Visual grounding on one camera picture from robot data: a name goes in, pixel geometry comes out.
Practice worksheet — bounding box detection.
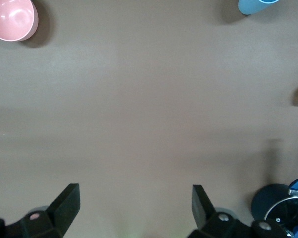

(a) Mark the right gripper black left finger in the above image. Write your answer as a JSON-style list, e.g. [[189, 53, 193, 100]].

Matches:
[[5, 183, 81, 238]]

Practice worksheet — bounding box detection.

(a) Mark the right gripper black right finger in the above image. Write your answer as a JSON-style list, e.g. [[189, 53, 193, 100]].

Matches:
[[187, 184, 254, 238]]

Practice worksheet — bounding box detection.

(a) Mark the brown table cover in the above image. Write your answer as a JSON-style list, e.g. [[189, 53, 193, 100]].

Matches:
[[0, 0, 298, 238]]

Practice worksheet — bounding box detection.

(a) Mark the pink bowl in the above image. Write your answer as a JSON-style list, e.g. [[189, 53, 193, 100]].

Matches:
[[0, 0, 39, 42]]

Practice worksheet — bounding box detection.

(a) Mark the blue plastic cup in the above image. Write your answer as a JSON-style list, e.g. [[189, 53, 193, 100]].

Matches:
[[238, 0, 281, 16]]

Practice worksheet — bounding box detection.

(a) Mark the dark pot with blue handle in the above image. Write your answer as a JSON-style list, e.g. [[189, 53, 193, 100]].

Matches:
[[251, 148, 298, 238]]

